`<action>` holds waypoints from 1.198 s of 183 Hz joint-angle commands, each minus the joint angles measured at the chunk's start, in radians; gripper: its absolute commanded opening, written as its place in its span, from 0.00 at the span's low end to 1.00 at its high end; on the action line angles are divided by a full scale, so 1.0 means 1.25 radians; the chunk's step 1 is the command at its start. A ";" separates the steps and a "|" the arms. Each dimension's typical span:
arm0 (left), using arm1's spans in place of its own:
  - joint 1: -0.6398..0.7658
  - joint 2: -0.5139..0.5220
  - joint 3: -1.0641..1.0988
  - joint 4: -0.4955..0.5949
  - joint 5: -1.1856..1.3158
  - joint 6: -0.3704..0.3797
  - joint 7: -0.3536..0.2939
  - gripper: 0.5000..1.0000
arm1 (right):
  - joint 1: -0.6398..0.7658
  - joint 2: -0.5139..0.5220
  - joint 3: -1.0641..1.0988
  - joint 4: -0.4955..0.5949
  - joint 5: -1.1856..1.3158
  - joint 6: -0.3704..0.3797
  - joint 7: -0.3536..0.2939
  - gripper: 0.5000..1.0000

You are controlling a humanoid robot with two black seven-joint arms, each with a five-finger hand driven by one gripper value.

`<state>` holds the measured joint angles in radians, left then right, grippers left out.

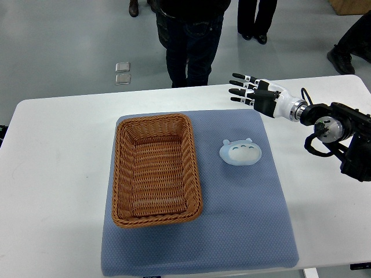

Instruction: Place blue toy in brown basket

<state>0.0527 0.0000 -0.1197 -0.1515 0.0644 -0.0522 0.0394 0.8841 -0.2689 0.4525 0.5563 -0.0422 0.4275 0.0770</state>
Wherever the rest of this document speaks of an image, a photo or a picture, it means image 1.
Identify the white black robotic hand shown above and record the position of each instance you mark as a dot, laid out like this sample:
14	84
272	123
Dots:
267	97

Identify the blue plush toy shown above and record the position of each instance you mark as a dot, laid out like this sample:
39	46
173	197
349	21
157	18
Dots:
240	152

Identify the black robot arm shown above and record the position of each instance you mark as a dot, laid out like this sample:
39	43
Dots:
340	131

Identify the brown wicker basket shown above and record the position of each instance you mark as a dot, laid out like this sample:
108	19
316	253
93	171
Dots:
155	175

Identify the person in black trousers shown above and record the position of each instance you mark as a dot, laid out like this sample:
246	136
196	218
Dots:
255	18

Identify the person in dark jeans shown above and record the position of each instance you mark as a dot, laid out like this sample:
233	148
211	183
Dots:
194	30

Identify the person with black boot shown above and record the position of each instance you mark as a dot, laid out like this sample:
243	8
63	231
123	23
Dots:
355	41

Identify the wooden box corner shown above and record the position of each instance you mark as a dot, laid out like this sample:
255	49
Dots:
350	7

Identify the blue quilted mat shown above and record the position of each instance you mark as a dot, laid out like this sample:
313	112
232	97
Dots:
244	224

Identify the upper metal floor plate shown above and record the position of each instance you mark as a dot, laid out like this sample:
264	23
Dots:
122	67

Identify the metal floor plate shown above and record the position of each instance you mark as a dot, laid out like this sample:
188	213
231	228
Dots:
122	67
123	79

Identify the lower metal floor plate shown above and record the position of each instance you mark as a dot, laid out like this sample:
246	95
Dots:
123	79

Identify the brown shoes person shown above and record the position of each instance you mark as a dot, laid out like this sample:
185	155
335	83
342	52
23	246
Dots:
133	8

